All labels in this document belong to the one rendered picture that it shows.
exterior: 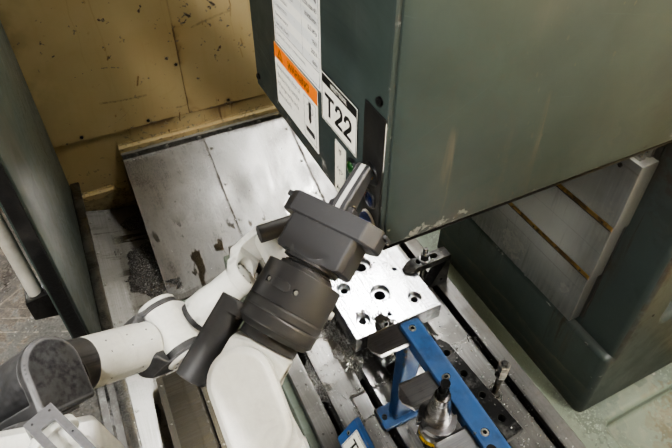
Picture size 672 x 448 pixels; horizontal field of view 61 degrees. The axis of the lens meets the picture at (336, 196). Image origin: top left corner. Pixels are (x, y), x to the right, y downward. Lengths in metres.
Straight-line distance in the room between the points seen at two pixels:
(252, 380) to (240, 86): 1.62
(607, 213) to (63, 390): 1.06
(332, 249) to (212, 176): 1.51
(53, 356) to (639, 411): 1.52
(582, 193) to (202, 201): 1.25
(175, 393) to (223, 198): 0.72
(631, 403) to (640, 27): 1.28
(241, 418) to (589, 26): 0.55
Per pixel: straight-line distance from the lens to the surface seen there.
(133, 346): 1.09
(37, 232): 1.23
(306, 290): 0.59
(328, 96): 0.73
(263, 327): 0.59
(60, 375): 0.98
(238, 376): 0.58
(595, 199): 1.34
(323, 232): 0.61
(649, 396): 1.91
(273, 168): 2.11
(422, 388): 1.03
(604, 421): 1.81
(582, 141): 0.84
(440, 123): 0.64
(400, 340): 1.08
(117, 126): 2.07
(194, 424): 1.59
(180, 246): 1.98
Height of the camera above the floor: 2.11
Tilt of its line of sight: 42 degrees down
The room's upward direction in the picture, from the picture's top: straight up
